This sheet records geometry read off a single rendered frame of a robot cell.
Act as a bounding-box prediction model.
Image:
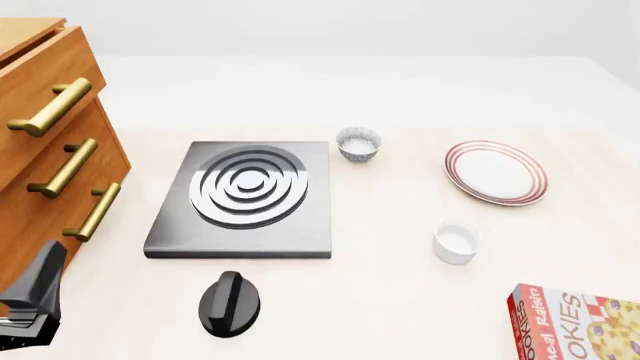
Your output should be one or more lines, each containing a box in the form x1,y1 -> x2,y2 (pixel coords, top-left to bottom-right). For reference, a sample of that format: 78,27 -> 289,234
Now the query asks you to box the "wooden lowest drawer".
0,130 -> 132,294

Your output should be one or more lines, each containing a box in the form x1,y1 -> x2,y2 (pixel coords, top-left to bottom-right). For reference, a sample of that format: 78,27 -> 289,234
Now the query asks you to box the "red printed cookies box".
506,282 -> 640,360

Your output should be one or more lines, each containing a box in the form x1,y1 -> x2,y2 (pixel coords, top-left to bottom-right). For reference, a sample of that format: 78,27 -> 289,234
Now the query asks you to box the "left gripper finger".
0,239 -> 68,313

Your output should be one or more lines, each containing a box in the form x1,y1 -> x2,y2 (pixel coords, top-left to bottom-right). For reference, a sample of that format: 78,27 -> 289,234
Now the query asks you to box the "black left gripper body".
0,298 -> 63,351

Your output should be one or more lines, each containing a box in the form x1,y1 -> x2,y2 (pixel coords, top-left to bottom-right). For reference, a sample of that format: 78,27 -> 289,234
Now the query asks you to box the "wooden middle drawer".
0,97 -> 117,274

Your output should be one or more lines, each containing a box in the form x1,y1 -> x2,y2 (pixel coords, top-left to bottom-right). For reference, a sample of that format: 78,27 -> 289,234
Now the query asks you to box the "white plate with red rings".
443,139 -> 550,207

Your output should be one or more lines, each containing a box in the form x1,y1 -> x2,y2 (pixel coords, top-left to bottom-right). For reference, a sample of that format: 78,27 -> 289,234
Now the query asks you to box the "flat black stove plate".
143,140 -> 334,261

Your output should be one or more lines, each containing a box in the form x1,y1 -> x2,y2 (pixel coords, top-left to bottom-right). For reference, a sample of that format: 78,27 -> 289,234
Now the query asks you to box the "brass handle of middle drawer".
26,137 -> 99,200

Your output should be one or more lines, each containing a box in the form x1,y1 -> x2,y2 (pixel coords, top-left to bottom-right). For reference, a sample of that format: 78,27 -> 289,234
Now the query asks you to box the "brass handle of pulled-out drawer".
6,77 -> 93,138

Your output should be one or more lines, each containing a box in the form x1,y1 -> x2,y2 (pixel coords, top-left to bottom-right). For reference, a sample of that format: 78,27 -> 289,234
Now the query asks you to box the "wooden drawer pulled out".
0,25 -> 107,193

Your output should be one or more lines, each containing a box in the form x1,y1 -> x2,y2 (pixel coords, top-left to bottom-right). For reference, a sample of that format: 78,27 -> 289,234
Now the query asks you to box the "wooden cabinet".
0,17 -> 132,294

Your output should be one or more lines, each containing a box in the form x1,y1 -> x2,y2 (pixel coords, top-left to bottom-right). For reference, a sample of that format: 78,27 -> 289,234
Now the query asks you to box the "patterned black and white bowl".
335,126 -> 384,165

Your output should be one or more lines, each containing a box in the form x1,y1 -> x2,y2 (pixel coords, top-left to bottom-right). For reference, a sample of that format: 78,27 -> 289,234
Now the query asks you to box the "small white ramekin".
431,219 -> 482,267

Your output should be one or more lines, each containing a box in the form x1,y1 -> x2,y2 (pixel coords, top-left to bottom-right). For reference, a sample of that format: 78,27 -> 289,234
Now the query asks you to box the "round black stove knob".
197,270 -> 262,339

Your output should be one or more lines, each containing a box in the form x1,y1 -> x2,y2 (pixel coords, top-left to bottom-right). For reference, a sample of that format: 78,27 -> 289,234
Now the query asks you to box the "brass handle of lowest drawer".
61,181 -> 123,243

